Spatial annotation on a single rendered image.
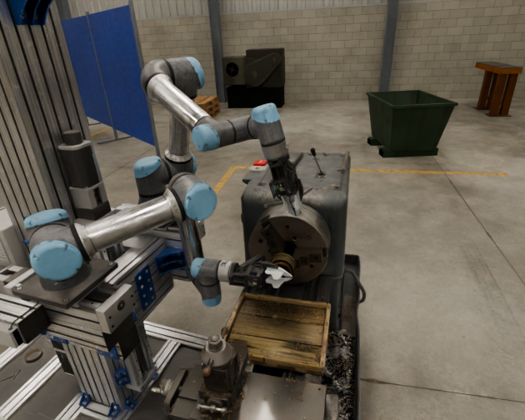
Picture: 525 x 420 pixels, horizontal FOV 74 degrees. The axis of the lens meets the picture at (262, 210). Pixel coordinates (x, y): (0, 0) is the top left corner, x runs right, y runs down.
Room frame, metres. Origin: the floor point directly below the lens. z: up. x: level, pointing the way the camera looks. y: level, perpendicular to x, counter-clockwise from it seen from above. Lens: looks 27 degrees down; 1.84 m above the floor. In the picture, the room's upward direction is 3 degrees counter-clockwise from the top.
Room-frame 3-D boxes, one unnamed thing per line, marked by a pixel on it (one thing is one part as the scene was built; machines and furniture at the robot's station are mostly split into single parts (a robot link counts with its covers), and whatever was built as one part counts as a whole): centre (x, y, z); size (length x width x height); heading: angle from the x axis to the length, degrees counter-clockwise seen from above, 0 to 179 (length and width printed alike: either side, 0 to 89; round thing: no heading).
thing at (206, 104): (9.23, 1.52, 0.22); 1.25 x 0.86 x 0.44; 170
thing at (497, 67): (8.47, -5.49, 0.50); 1.61 x 0.44 x 1.00; 167
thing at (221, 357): (0.63, 0.13, 1.13); 0.08 x 0.08 x 0.03
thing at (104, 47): (7.30, 2.97, 1.18); 4.12 x 0.80 x 2.35; 39
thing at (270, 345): (0.94, -0.03, 0.89); 0.36 x 0.30 x 0.04; 75
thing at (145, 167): (1.41, 0.47, 1.33); 0.13 x 0.12 x 0.14; 131
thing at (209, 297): (1.07, 0.22, 0.98); 0.11 x 0.08 x 0.11; 31
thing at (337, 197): (1.59, -0.19, 1.06); 0.59 x 0.48 x 0.39; 165
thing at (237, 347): (0.66, 0.13, 0.99); 0.20 x 0.10 x 0.05; 165
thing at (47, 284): (0.94, 0.65, 1.21); 0.15 x 0.15 x 0.10
